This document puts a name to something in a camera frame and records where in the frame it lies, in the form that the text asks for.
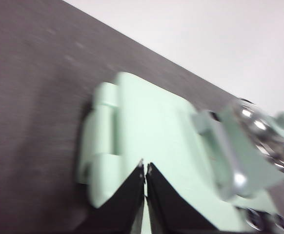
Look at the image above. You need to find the glass pot lid green knob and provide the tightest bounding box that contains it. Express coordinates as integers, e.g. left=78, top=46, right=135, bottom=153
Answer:
left=236, top=98, right=284, bottom=175

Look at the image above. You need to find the silver control knob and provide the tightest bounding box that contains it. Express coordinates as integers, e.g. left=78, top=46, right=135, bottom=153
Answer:
left=244, top=209, right=267, bottom=230
left=270, top=214, right=284, bottom=232

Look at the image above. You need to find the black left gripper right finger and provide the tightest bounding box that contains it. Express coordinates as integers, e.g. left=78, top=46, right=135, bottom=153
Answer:
left=145, top=162, right=221, bottom=234

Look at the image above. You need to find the green breakfast machine base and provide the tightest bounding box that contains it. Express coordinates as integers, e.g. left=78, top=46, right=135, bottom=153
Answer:
left=75, top=72, right=284, bottom=234

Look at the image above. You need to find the silver arched cover handle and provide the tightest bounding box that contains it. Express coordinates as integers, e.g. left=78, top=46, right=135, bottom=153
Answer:
left=192, top=104, right=251, bottom=203

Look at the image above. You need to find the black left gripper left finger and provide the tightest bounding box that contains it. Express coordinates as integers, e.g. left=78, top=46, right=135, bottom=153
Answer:
left=76, top=158, right=145, bottom=234

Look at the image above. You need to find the green pot with side handle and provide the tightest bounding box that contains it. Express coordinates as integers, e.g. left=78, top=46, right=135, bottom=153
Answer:
left=219, top=98, right=284, bottom=197

